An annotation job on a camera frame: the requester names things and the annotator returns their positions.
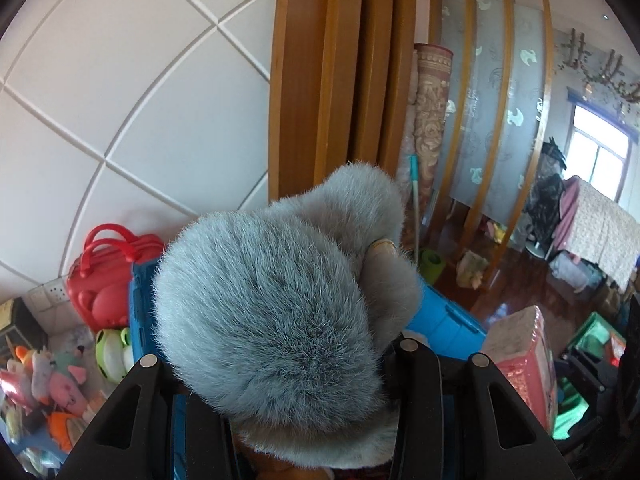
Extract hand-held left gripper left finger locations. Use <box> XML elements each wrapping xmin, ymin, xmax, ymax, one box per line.
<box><xmin>59</xmin><ymin>354</ymin><xmax>233</xmax><ymax>480</ymax></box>

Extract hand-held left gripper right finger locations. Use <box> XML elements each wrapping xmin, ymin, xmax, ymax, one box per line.
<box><xmin>382</xmin><ymin>337</ymin><xmax>563</xmax><ymax>480</ymax></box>

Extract blue plastic crate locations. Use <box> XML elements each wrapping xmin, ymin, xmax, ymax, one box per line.
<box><xmin>127</xmin><ymin>259</ymin><xmax>488</xmax><ymax>480</ymax></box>

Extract grey furry plush toy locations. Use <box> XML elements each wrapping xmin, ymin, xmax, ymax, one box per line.
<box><xmin>152</xmin><ymin>160</ymin><xmax>426</xmax><ymax>471</ymax></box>

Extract green frog plush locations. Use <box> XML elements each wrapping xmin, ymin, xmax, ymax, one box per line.
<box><xmin>95</xmin><ymin>327</ymin><xmax>135</xmax><ymax>386</ymax></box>

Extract pink pig plush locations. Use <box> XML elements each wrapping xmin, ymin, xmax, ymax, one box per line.
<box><xmin>50</xmin><ymin>347</ymin><xmax>98</xmax><ymax>418</ymax></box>

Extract pink wrapped tissue multipack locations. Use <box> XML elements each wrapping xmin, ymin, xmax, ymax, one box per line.
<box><xmin>481</xmin><ymin>305</ymin><xmax>560</xmax><ymax>436</ymax></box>

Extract white plush toy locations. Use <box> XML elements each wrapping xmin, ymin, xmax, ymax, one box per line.
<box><xmin>31</xmin><ymin>352</ymin><xmax>56</xmax><ymax>403</ymax></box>

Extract orange plush toy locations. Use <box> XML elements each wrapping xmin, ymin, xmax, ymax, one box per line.
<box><xmin>12</xmin><ymin>344</ymin><xmax>41</xmax><ymax>366</ymax></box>

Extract red bear suitcase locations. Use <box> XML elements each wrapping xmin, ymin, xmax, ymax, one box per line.
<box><xmin>66</xmin><ymin>224</ymin><xmax>166</xmax><ymax>332</ymax></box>

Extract black cardboard box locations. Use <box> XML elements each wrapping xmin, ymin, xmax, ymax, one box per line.
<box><xmin>0</xmin><ymin>299</ymin><xmax>48</xmax><ymax>353</ymax></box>

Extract green plastic crate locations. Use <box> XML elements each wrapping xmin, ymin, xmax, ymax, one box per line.
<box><xmin>552</xmin><ymin>311</ymin><xmax>628</xmax><ymax>438</ymax></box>

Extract floral blanket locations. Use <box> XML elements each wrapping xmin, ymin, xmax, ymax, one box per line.
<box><xmin>562</xmin><ymin>176</ymin><xmax>640</xmax><ymax>291</ymax></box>

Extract black hanging clothes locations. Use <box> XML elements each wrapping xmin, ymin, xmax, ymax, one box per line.
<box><xmin>525</xmin><ymin>137</ymin><xmax>571</xmax><ymax>246</ymax></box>

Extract window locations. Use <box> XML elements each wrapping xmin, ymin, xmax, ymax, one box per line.
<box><xmin>567</xmin><ymin>87</ymin><xmax>640</xmax><ymax>203</ymax></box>

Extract wooden slat partition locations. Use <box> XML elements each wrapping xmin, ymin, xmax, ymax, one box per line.
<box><xmin>430</xmin><ymin>0</ymin><xmax>556</xmax><ymax>291</ymax></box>

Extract rolled patterned carpet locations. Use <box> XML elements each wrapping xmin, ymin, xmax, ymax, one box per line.
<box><xmin>400</xmin><ymin>44</ymin><xmax>455</xmax><ymax>241</ymax></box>

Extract frosted patterned glass panel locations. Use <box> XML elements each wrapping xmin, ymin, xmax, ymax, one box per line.
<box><xmin>440</xmin><ymin>0</ymin><xmax>547</xmax><ymax>211</ymax></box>

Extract white wall socket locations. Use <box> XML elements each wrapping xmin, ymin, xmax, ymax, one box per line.
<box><xmin>29</xmin><ymin>282</ymin><xmax>69</xmax><ymax>313</ymax></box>

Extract branch wall decoration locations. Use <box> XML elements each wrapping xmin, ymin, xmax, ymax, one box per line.
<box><xmin>560</xmin><ymin>30</ymin><xmax>640</xmax><ymax>106</ymax></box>

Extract wooden wall column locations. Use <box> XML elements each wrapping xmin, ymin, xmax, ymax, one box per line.
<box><xmin>268</xmin><ymin>0</ymin><xmax>417</xmax><ymax>203</ymax></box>

